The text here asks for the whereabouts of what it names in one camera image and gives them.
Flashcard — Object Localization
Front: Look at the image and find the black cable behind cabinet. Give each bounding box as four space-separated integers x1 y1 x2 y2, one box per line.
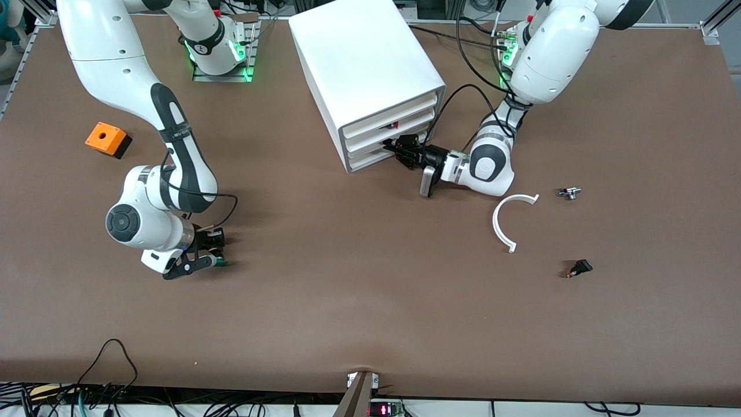
408 17 513 52

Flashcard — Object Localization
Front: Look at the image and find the yellow cable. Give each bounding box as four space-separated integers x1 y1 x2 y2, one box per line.
29 384 79 400

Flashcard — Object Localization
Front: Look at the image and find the thin black cable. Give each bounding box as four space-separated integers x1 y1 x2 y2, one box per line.
584 401 641 416

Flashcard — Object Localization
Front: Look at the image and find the orange button box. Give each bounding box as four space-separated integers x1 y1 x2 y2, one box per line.
85 122 133 160

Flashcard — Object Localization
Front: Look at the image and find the brown post with bracket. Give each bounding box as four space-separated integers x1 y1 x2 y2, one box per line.
333 371 380 417

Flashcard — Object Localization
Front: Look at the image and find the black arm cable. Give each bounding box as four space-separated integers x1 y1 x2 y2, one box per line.
431 0 524 152
162 148 239 233

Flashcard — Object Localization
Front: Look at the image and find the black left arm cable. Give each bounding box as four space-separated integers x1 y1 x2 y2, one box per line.
431 0 524 152

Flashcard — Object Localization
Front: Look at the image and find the aluminium table edge rail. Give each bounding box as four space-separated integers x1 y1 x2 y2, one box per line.
405 19 704 30

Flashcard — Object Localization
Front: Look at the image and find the white curved plastic arc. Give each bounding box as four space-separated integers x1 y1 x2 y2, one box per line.
492 193 540 254

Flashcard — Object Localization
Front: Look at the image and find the teal background object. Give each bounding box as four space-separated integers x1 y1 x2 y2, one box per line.
0 0 27 42

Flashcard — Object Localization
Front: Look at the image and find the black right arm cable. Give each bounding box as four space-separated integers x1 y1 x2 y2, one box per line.
162 148 239 233

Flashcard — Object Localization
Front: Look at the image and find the red LED display module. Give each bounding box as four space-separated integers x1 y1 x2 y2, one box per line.
369 399 405 417

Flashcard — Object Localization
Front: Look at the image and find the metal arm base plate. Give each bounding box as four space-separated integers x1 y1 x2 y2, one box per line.
192 20 262 83
498 23 561 92

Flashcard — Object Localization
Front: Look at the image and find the aluminium corner profile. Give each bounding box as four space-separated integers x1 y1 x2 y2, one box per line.
699 0 741 46

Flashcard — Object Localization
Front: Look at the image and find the black looped cable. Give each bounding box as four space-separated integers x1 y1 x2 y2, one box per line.
75 339 140 400

